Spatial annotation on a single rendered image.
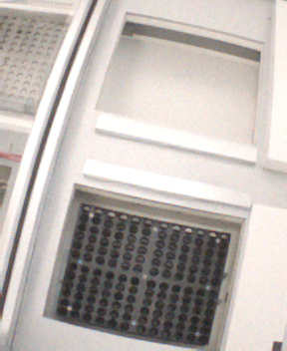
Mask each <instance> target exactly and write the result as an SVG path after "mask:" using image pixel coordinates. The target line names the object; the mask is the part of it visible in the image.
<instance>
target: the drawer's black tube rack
mask: <svg viewBox="0 0 287 351"><path fill-rule="evenodd" d="M97 209H100V210H101V211H102V212H103V213H98V212H95V211H96V210H97ZM109 212H113V213H114V214H115V216H110V215H107V214H108V213H109ZM121 215H125V216H126V217H127V219H124V218H120V216H121ZM90 217H91V220H90V224H89V227H88V231H87V237H86V241H85V244H84V247H83V248H84V251H83V254H82V257H81V260H79V261H77V260H73V259H69V258H68V259H69V260H73V261H77V262H79V263H80V267H79V270H78V276H77V279H76V282H75V283H76V286H75V288H74V291H73V293H74V294H73V297H72V300H71V302H72V303H71V306H68V307H69V308H68V309H69V310H70V312H69V315H68V319H71V320H75V321H79V322H82V323H87V324H90V325H94V326H98V327H102V328H109V329H113V330H117V331H121V332H125V333H133V334H136V335H139V336H147V337H151V338H158V339H162V340H169V341H174V342H181V343H189V344H192V345H195V344H196V345H200V346H204V345H208V341H209V336H210V334H211V331H212V326H213V320H214V314H215V309H216V307H217V303H218V297H219V292H220V286H221V283H222V280H223V274H224V268H225V262H226V257H227V255H228V250H229V244H230V237H231V233H229V232H228V233H224V232H221V231H216V230H208V229H204V228H200V227H191V226H187V225H183V224H179V223H174V222H172V223H169V222H166V221H161V220H157V219H152V218H147V217H144V216H139V215H134V214H130V213H125V212H122V211H117V210H112V209H108V208H103V207H100V206H95V205H94V206H93V210H92V213H91V214H90ZM135 217H136V218H138V219H139V220H140V222H137V221H132V219H133V218H135ZM147 220H149V221H150V222H151V225H150V224H146V223H145V222H146V221H147ZM161 224H166V225H167V227H164V226H160V225H161ZM174 226H178V227H179V228H180V230H177V229H172V228H173V227H174ZM188 228H189V229H192V232H189V231H185V230H186V229H188ZM199 230H201V231H203V232H204V234H198V233H197V232H198V231H199ZM211 232H214V234H215V237H214V236H210V235H209V234H210V233H211ZM222 234H225V235H227V237H228V239H227V238H222V237H221V235H222Z"/></svg>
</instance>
